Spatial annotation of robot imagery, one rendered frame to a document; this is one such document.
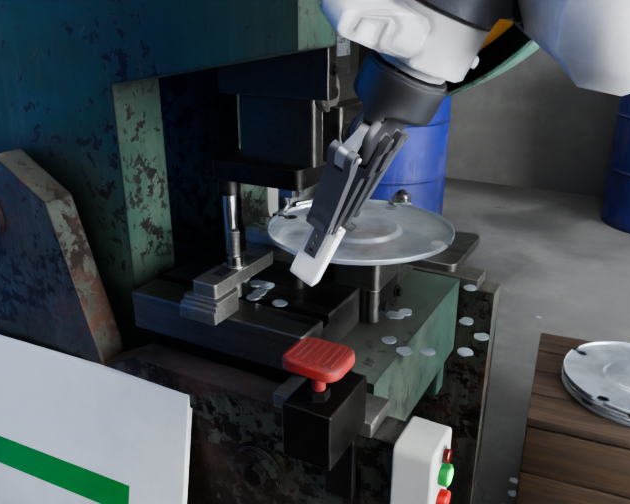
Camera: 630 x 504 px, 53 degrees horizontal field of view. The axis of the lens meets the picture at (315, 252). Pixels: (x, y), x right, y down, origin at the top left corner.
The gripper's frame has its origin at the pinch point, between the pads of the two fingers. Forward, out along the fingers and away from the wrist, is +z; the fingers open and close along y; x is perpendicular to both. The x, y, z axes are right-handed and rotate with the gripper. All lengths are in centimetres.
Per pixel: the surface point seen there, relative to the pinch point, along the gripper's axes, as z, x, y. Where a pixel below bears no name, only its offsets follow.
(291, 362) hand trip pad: 11.5, -3.8, -2.5
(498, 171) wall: 95, 23, 364
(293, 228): 17.0, 13.7, 28.4
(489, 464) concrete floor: 76, -42, 86
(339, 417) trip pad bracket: 15.4, -10.9, -0.3
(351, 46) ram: -9.5, 20.9, 37.1
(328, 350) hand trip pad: 10.2, -5.9, 1.2
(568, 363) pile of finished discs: 36, -39, 80
